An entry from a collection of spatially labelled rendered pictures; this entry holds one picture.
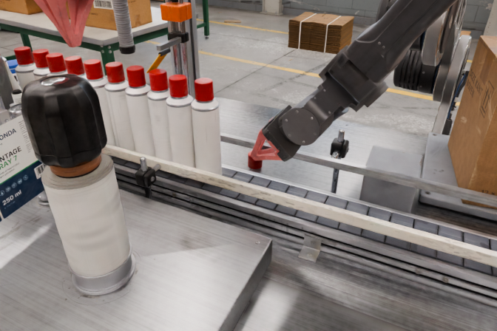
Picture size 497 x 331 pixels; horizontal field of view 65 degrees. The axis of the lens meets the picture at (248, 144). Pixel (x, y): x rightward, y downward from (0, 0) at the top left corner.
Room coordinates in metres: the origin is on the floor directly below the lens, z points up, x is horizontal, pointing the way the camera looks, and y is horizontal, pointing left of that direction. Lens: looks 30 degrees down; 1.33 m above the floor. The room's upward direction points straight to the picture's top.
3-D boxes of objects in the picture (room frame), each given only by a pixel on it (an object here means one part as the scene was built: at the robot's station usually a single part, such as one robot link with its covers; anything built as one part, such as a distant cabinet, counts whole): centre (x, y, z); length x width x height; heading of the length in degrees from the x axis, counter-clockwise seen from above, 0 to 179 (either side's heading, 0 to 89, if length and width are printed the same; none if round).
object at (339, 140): (0.62, -0.17, 0.91); 0.07 x 0.03 x 0.16; 155
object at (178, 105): (0.67, 0.13, 0.98); 0.05 x 0.05 x 0.20
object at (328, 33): (4.71, -0.87, 0.16); 0.65 x 0.54 x 0.32; 62
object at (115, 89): (0.74, 0.27, 0.98); 0.05 x 0.05 x 0.20
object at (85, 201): (0.40, 0.21, 1.03); 0.09 x 0.09 x 0.30
